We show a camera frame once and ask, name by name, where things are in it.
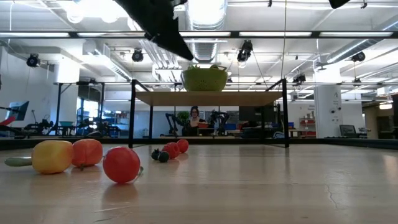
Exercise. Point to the white pillar with sign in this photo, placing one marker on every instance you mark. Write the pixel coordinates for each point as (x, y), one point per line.
(326, 109)

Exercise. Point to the glowing wall lamp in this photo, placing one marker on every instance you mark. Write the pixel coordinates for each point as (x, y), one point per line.
(385, 106)

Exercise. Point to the white shelf red boxes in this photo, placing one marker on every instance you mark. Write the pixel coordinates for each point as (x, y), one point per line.
(308, 127)

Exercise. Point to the green plastic colander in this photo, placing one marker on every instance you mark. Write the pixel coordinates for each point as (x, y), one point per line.
(204, 79)

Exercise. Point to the red storage bin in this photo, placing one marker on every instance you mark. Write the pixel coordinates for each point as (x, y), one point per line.
(243, 126)

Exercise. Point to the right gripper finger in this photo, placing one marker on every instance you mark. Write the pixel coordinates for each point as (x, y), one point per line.
(338, 3)

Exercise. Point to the black aluminium frame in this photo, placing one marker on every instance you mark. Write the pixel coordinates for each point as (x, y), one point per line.
(199, 141)

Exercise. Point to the overhead LED light bar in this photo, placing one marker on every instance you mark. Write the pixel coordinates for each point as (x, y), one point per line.
(234, 34)

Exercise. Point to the yellow-orange toy peach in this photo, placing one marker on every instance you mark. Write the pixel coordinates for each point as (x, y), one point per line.
(51, 157)

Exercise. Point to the wooden shelf riser black legs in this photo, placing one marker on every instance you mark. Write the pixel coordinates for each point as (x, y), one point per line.
(205, 98)

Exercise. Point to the black ceiling spotlight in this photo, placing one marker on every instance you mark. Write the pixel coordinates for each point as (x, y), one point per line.
(32, 60)
(359, 56)
(299, 78)
(137, 56)

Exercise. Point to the black monitor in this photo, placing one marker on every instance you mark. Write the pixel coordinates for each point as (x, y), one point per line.
(256, 113)

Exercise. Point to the tilted monitor screen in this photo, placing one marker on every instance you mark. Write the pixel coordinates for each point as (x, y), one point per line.
(17, 110)

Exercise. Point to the black background robot arm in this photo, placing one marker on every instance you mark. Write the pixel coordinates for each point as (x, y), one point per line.
(171, 121)
(219, 119)

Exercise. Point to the red laptop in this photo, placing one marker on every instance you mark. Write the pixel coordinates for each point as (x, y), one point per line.
(203, 125)

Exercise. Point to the black overhead camera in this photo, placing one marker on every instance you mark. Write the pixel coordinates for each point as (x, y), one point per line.
(245, 49)

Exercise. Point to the light green cucumber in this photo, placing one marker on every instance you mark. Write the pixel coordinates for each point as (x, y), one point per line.
(18, 161)

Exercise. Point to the orange toy peach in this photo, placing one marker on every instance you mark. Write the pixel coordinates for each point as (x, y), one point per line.
(88, 152)

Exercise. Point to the green background plant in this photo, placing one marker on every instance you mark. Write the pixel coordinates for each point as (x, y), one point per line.
(183, 115)

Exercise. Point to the person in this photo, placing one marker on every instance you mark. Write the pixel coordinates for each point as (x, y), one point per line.
(195, 113)

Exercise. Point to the small dark desk monitor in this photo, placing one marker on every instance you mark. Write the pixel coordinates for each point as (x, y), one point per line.
(348, 130)

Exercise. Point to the blue storage bin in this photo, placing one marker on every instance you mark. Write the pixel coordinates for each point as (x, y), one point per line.
(229, 126)

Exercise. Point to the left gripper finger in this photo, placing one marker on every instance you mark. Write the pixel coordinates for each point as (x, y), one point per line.
(171, 42)

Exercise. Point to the red toy raspberry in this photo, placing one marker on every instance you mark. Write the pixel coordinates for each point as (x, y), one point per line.
(171, 150)

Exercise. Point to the toy blueberry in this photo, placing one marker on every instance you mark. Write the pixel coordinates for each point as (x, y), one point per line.
(155, 154)
(163, 156)

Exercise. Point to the black background workstation frame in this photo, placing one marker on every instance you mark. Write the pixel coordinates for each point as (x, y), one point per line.
(58, 105)

